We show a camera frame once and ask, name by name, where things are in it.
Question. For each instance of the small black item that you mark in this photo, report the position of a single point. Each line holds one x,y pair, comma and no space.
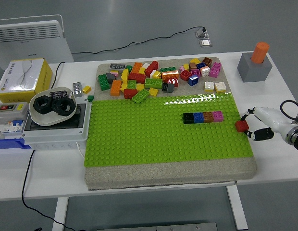
38,229

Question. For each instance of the white bowl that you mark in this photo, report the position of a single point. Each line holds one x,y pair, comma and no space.
45,120

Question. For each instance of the small yellow toy brick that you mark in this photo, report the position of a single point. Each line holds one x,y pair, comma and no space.
86,89
142,70
186,67

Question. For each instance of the white yellow toy brick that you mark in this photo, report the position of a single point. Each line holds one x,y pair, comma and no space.
220,87
209,86
155,74

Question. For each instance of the grey switch box red button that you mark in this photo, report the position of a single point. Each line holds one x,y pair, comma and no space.
9,113

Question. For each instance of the green studded baseplate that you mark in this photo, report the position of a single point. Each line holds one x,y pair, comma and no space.
139,132

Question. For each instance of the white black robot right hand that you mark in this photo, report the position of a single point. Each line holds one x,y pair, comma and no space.
271,118

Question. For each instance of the white panel heater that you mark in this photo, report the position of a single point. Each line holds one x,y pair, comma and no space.
31,33

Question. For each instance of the white table leg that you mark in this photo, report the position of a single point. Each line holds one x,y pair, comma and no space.
60,214
236,209

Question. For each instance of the long grey toy brick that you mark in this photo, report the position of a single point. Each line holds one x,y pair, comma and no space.
117,67

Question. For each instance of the black square toy brick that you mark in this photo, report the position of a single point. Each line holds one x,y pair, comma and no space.
188,118

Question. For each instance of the white circuit breaker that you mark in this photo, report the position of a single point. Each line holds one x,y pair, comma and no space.
12,128

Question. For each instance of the magenta toy brick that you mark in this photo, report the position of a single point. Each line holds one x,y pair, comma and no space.
195,72

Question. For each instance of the tiny green toy brick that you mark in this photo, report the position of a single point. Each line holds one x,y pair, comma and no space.
90,98

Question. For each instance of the blue square toy brick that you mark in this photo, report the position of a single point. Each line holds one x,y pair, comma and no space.
198,117

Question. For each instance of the pink six-stud toy brick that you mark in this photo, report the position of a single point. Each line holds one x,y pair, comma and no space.
215,70

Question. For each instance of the open floor socket with plug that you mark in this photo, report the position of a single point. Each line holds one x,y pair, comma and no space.
202,33

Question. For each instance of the grey sloped toy brick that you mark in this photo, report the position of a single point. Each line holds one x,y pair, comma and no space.
111,77

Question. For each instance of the yellow white cardboard box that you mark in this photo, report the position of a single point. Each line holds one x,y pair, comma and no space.
19,74

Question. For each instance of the grey metal plate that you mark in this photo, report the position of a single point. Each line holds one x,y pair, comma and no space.
158,227

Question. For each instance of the long orange toy brick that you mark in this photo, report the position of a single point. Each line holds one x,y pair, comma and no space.
170,75

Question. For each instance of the large black hex nut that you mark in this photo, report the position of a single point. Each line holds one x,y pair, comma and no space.
67,107
38,106

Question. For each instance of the brown square toy brick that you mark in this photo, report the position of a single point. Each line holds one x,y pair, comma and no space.
208,116

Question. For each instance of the dark grey toy brick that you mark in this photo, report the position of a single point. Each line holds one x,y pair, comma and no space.
167,88

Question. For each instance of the blue plastic box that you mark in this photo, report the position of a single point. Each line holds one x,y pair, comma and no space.
7,144

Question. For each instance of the long red toy brick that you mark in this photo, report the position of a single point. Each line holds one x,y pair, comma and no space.
137,77
152,68

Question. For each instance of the light green toy brick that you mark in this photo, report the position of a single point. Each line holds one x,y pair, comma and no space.
131,84

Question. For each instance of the white orange toy brick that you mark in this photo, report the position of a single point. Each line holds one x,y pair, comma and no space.
205,71

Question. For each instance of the grey-brown mat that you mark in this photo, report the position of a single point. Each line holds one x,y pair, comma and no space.
163,174

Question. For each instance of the tan toy brick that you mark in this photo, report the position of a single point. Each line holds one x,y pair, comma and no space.
192,66

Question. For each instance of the metal floor socket plate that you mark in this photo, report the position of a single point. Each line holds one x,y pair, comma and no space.
205,43

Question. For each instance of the grey block holder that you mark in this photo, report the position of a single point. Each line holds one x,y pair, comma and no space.
253,71

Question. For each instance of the pink square toy brick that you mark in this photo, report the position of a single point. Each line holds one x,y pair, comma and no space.
218,116

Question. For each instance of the long light green brick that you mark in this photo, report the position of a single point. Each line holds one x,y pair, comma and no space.
140,96
153,83

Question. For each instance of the small pink toy brick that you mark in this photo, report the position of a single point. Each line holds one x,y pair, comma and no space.
182,69

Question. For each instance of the small black circuit module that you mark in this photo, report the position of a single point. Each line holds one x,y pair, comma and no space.
58,94

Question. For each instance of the silver grey toy brick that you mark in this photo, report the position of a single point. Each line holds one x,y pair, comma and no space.
77,89

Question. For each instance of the grey electrical enclosure box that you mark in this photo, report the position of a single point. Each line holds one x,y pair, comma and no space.
55,137

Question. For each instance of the flat green toy brick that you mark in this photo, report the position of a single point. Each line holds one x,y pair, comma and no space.
167,69

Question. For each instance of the small white toy brick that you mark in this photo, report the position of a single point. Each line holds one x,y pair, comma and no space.
145,65

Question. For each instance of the orange cylinder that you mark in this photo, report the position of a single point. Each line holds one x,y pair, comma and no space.
259,53

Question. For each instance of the small green toy brick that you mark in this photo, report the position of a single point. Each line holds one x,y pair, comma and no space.
128,68

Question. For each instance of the small red toy brick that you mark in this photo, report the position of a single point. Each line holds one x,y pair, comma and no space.
242,126

